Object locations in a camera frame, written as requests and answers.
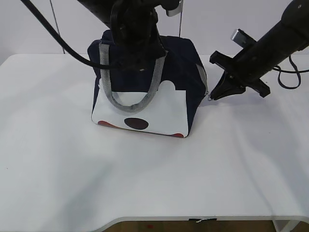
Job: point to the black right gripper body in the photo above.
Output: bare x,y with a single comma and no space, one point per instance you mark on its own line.
229,64

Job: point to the navy blue lunch bag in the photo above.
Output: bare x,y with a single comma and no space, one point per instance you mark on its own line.
162,99

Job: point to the white table leg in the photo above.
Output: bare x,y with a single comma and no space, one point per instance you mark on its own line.
290,226

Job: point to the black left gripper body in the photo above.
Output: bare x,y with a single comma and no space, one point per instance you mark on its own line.
133,25

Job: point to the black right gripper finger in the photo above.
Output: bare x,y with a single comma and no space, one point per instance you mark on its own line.
228,85

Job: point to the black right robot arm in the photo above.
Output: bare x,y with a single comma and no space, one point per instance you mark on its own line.
245,69

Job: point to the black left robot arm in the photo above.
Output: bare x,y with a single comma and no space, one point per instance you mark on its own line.
101,9

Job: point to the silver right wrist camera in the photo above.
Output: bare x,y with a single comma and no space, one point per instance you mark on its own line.
242,39

